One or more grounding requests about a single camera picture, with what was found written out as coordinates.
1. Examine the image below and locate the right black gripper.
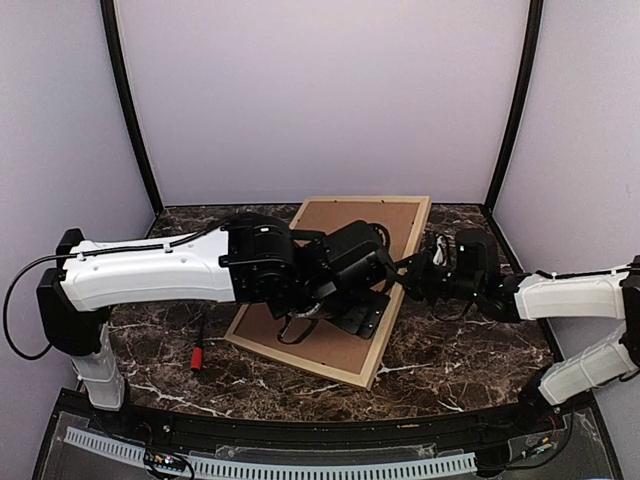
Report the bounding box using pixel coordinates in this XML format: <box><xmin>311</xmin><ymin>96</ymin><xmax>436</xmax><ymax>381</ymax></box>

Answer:
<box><xmin>392</xmin><ymin>249</ymin><xmax>482</xmax><ymax>305</ymax></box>

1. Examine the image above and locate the wooden picture frame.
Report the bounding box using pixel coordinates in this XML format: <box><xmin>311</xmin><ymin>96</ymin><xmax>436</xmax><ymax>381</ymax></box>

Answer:
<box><xmin>224</xmin><ymin>196</ymin><xmax>431</xmax><ymax>389</ymax></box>

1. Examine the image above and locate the red handled screwdriver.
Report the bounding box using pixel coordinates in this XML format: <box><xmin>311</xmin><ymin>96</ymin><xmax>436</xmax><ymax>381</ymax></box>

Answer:
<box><xmin>190</xmin><ymin>316</ymin><xmax>206</xmax><ymax>373</ymax></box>

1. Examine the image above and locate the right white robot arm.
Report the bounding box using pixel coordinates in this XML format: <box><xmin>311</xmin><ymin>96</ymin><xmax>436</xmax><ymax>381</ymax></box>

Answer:
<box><xmin>396</xmin><ymin>253</ymin><xmax>639</xmax><ymax>434</ymax></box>

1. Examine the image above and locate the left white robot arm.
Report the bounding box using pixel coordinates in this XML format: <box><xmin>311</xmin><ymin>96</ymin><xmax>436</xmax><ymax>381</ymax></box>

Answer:
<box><xmin>36</xmin><ymin>212</ymin><xmax>397</xmax><ymax>436</ymax></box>

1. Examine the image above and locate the small circuit board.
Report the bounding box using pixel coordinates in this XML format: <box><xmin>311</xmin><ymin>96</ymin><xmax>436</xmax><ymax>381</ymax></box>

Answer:
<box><xmin>143</xmin><ymin>449</ymin><xmax>189</xmax><ymax>475</ymax></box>

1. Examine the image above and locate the black front rail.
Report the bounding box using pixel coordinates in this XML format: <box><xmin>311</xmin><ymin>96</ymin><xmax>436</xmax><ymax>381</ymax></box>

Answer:
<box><xmin>51</xmin><ymin>389</ymin><xmax>585</xmax><ymax>452</ymax></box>

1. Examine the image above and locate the white slotted cable duct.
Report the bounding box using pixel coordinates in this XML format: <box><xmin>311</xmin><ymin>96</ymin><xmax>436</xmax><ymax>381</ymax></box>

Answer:
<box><xmin>63</xmin><ymin>427</ymin><xmax>477</xmax><ymax>480</ymax></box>

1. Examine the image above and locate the right black corner post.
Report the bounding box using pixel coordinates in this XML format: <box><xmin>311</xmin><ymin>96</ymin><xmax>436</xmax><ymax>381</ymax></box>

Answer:
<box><xmin>482</xmin><ymin>0</ymin><xmax>545</xmax><ymax>216</ymax></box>

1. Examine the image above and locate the black corner post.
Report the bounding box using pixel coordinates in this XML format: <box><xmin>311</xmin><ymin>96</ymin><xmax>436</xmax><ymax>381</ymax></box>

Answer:
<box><xmin>482</xmin><ymin>0</ymin><xmax>545</xmax><ymax>216</ymax></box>
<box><xmin>100</xmin><ymin>0</ymin><xmax>164</xmax><ymax>216</ymax></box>

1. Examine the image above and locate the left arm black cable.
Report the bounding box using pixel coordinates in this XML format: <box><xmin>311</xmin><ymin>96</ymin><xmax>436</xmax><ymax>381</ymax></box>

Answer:
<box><xmin>3</xmin><ymin>219</ymin><xmax>236</xmax><ymax>360</ymax></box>

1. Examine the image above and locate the left black corner post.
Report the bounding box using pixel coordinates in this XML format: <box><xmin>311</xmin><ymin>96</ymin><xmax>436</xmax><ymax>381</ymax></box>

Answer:
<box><xmin>100</xmin><ymin>0</ymin><xmax>164</xmax><ymax>216</ymax></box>

